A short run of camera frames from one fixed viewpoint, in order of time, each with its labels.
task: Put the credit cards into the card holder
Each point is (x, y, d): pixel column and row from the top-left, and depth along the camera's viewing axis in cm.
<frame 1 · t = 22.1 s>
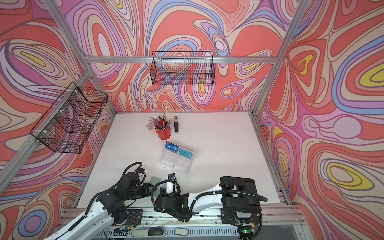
left hand: (157, 188, 80), fingers open
right hand: (164, 192, 79), fingers open
clear acrylic card holder: (177, 157, 90), point 7 cm above the table
blue VIP card: (171, 147, 91), point 10 cm above the table
red pen cup: (164, 130, 97), point 12 cm above the table
pink calculator: (150, 127, 110), point 3 cm above the table

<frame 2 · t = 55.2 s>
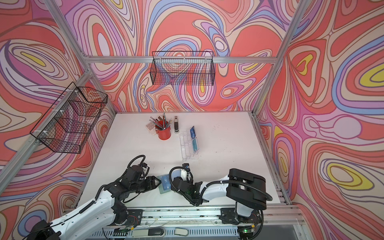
left hand: (160, 182, 82), fingers open
right hand: (177, 183, 85), fingers open
blue VIP card: (193, 132, 98), point 10 cm above the table
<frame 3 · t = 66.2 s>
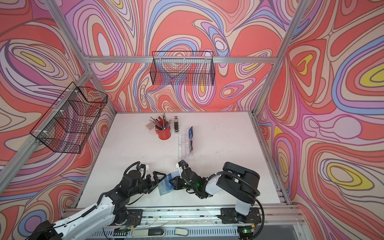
left hand: (165, 179, 81), fingers open
right hand: (171, 185, 83), fingers closed
red card in holder: (191, 145, 89), point 12 cm above the table
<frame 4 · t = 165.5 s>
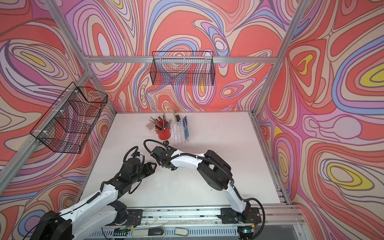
left hand: (157, 164, 85), fingers open
right hand: (176, 160, 93), fingers closed
clear acrylic card holder: (181, 131, 103), point 6 cm above the table
blue VIP card: (185, 122, 104), point 10 cm above the table
